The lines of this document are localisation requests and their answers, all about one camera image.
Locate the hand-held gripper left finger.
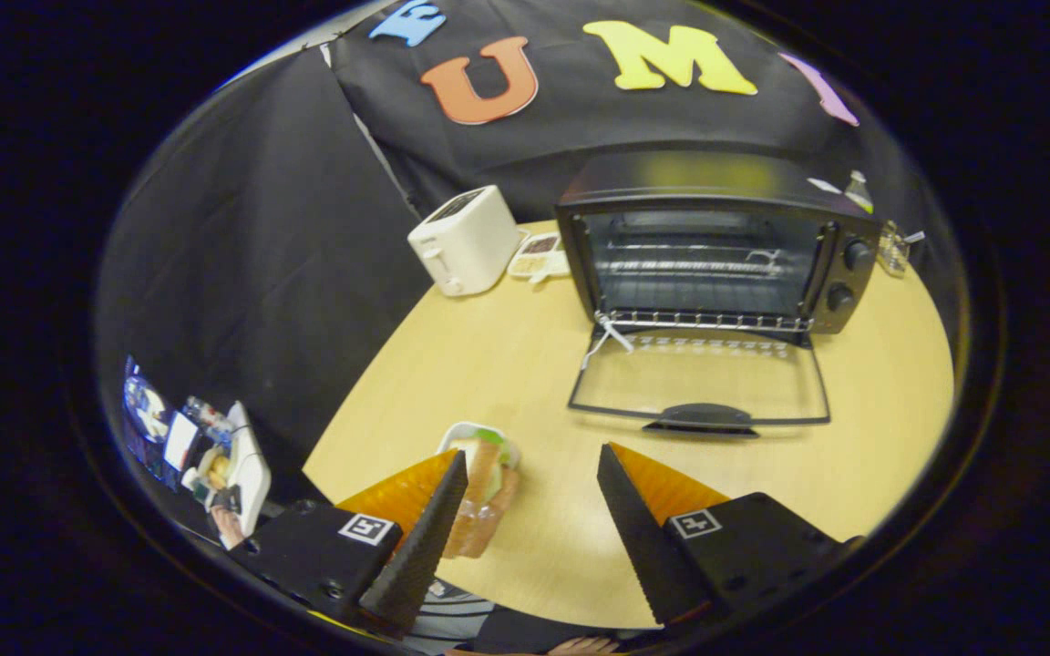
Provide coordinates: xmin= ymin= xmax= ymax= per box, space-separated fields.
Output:
xmin=233 ymin=448 xmax=469 ymax=639

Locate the glass jar with spoon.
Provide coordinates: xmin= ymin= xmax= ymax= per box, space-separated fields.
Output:
xmin=876 ymin=219 xmax=927 ymax=279

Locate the white pop-up toaster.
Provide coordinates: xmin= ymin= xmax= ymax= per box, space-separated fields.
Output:
xmin=407 ymin=185 xmax=522 ymax=298

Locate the black toaster oven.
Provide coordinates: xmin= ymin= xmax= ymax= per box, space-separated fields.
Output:
xmin=554 ymin=150 xmax=883 ymax=438

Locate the white snack tray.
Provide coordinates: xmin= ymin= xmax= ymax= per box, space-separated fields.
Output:
xmin=507 ymin=232 xmax=571 ymax=283

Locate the white plate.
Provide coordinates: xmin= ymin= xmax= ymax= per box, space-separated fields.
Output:
xmin=437 ymin=421 xmax=522 ymax=475

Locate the person's striped clothing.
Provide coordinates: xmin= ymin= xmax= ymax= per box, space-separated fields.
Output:
xmin=402 ymin=579 xmax=494 ymax=655

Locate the small clear plastic bottle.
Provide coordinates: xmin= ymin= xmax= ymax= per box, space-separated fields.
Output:
xmin=183 ymin=396 xmax=236 ymax=446

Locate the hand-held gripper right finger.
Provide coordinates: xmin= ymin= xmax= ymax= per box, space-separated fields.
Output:
xmin=596 ymin=443 xmax=863 ymax=630

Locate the toasted bread sandwich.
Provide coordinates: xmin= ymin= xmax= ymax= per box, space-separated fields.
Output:
xmin=443 ymin=434 xmax=522 ymax=559

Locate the blue printed packet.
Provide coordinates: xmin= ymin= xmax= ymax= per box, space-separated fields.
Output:
xmin=121 ymin=355 xmax=181 ymax=488

